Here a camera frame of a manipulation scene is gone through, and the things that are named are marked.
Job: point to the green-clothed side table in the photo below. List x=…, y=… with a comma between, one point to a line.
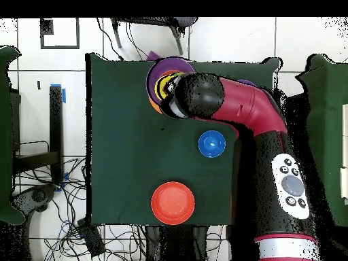
x=5, y=136
x=329, y=122

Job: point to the black power adapter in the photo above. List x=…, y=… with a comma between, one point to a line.
x=91, y=236

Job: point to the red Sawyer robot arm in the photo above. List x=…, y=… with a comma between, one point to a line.
x=252, y=106

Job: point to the white box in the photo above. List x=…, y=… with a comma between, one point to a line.
x=345, y=122

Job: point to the purple plastic bowl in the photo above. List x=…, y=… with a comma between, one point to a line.
x=246, y=82
x=168, y=64

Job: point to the dark grey stand base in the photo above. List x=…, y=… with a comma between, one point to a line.
x=35, y=195

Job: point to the large red plastic bowl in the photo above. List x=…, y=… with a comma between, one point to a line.
x=173, y=203

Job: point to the small purple object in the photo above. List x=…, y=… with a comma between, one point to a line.
x=151, y=55

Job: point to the dark green tablecloth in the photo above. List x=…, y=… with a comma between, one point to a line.
x=122, y=136

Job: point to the large orange plastic bowl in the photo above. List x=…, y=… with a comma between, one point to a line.
x=155, y=104

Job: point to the blue plastic bowl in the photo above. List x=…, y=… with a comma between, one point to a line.
x=212, y=144

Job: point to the black stand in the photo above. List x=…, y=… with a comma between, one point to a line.
x=55, y=122

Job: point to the grey chair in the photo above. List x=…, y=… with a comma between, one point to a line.
x=187, y=21

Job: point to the small red plastic bowl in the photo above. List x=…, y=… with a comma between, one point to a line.
x=170, y=71

